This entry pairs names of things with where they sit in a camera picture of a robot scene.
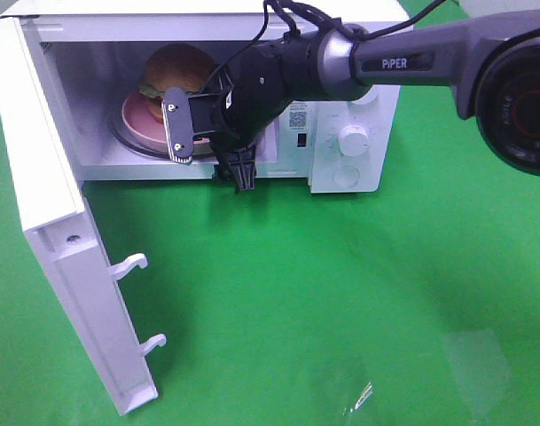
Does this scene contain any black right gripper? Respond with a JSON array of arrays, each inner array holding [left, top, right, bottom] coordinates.
[[211, 37, 323, 193]]

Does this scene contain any round white door button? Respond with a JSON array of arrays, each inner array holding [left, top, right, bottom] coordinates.
[[333, 166, 360, 188]]

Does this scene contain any pink round plate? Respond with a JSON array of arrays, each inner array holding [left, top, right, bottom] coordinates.
[[121, 90, 217, 156]]

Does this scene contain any white timer knob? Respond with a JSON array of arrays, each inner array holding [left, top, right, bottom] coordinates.
[[338, 125, 370, 157]]

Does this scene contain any burger with lettuce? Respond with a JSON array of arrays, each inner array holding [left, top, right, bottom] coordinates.
[[138, 43, 215, 123]]

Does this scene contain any white microwave door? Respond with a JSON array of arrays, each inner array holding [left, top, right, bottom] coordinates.
[[0, 17, 166, 414]]

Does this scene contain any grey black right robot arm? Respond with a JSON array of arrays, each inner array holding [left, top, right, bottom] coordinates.
[[211, 9, 540, 191]]

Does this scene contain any glass microwave turntable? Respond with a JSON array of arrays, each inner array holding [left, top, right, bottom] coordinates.
[[108, 110, 270, 162]]

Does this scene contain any upper white power knob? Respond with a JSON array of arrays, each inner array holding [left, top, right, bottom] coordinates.
[[351, 85, 380, 107]]

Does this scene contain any white microwave oven body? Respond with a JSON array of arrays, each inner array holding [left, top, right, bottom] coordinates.
[[0, 1, 399, 202]]

